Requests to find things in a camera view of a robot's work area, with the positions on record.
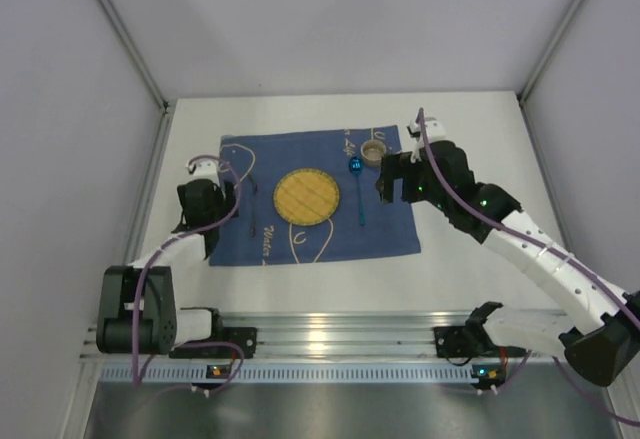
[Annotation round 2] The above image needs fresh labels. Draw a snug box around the dark metallic fork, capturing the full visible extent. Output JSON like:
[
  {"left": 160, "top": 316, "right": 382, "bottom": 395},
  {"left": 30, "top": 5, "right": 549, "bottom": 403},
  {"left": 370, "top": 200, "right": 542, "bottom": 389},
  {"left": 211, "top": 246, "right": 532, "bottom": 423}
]
[{"left": 247, "top": 173, "right": 258, "bottom": 237}]

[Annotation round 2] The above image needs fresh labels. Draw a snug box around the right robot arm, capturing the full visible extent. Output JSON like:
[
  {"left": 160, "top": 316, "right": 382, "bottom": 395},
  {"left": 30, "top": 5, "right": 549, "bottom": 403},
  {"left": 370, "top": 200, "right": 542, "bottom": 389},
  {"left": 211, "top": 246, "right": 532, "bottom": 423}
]
[{"left": 376, "top": 141, "right": 639, "bottom": 387}]

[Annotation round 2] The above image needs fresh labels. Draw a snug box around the right aluminium frame post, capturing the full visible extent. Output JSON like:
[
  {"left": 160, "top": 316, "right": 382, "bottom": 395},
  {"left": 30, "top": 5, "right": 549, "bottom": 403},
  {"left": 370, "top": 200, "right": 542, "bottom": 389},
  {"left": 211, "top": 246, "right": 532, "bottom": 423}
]
[{"left": 516, "top": 0, "right": 587, "bottom": 107}]

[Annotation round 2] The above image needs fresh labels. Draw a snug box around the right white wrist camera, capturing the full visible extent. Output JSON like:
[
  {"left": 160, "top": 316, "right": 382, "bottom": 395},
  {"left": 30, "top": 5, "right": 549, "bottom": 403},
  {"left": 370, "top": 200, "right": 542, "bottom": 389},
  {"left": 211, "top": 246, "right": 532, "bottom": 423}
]
[{"left": 407, "top": 117, "right": 447, "bottom": 142}]

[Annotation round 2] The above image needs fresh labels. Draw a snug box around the perforated cable duct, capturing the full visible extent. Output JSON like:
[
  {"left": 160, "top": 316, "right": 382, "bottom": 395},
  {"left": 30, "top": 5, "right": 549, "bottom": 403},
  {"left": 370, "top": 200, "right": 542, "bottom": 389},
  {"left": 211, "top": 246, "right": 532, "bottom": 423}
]
[{"left": 99, "top": 362, "right": 506, "bottom": 384}]

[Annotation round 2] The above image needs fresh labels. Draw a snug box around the aluminium frame post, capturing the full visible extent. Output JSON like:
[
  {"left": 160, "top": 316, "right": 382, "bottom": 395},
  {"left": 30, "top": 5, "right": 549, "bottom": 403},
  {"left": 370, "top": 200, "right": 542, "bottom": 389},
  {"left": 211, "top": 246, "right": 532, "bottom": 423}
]
[
  {"left": 516, "top": 0, "right": 587, "bottom": 107},
  {"left": 95, "top": 0, "right": 169, "bottom": 112}
]

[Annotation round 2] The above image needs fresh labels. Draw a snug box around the aluminium mounting rail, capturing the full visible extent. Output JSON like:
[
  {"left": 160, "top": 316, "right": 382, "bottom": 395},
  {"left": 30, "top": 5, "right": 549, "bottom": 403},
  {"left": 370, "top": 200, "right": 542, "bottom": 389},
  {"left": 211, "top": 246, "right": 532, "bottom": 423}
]
[{"left": 79, "top": 311, "right": 624, "bottom": 360}]

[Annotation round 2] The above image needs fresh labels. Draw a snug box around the left aluminium frame post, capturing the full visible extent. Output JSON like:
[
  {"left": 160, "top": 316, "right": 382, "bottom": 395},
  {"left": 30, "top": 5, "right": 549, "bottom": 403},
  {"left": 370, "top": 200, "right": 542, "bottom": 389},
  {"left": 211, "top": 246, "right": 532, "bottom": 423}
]
[{"left": 95, "top": 0, "right": 169, "bottom": 112}]

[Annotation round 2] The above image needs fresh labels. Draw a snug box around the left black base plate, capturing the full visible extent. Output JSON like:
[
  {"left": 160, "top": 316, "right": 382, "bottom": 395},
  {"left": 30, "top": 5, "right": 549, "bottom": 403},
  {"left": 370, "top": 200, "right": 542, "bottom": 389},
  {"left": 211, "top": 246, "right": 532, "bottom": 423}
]
[{"left": 169, "top": 327, "right": 258, "bottom": 359}]

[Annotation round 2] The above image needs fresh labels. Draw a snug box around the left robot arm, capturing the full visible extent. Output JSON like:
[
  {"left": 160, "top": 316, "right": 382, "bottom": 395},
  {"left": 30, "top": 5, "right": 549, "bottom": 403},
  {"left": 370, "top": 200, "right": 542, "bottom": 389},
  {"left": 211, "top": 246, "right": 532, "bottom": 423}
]
[{"left": 96, "top": 178, "right": 237, "bottom": 355}]

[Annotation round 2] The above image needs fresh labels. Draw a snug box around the blue cloth placemat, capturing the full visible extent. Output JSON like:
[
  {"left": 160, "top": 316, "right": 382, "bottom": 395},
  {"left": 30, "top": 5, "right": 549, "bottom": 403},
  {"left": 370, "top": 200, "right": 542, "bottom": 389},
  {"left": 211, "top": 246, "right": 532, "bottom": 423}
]
[{"left": 210, "top": 126, "right": 421, "bottom": 266}]

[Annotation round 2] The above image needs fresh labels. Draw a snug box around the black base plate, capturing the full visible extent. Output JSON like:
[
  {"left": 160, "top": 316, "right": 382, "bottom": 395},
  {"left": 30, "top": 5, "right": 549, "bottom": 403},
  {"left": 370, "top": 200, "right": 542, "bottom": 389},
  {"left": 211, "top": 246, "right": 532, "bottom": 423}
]
[
  {"left": 169, "top": 327, "right": 258, "bottom": 359},
  {"left": 433, "top": 326, "right": 500, "bottom": 361}
]

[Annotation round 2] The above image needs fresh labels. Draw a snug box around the round yellow woven plate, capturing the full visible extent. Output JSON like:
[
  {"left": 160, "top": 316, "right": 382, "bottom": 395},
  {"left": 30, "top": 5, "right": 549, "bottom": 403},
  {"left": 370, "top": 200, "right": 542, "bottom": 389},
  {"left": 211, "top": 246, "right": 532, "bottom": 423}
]
[{"left": 273, "top": 168, "right": 340, "bottom": 227}]

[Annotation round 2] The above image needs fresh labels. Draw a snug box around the small beige cup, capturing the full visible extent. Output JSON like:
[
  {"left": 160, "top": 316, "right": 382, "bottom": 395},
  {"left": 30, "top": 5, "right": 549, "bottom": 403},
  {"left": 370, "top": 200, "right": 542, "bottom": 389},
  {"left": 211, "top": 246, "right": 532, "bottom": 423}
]
[{"left": 360, "top": 139, "right": 387, "bottom": 168}]

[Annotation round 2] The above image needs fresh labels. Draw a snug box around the blue metallic spoon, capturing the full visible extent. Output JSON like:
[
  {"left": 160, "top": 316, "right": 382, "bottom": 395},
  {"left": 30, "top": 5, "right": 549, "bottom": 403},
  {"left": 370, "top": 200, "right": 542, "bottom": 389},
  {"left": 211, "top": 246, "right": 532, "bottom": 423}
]
[{"left": 349, "top": 156, "right": 366, "bottom": 226}]

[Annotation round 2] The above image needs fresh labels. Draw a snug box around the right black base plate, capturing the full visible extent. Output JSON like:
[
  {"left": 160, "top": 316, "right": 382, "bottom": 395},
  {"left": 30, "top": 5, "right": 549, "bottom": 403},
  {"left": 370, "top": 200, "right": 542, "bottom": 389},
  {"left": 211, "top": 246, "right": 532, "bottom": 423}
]
[{"left": 433, "top": 326, "right": 500, "bottom": 361}]

